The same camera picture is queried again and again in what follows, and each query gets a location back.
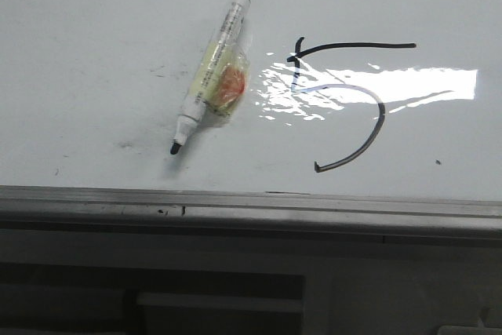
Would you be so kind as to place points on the aluminium whiteboard frame rail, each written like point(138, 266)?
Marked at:
point(271, 211)

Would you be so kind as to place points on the white whiteboard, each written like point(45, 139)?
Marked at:
point(384, 98)

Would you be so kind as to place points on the white whiteboard marker with tape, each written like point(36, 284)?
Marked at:
point(216, 60)

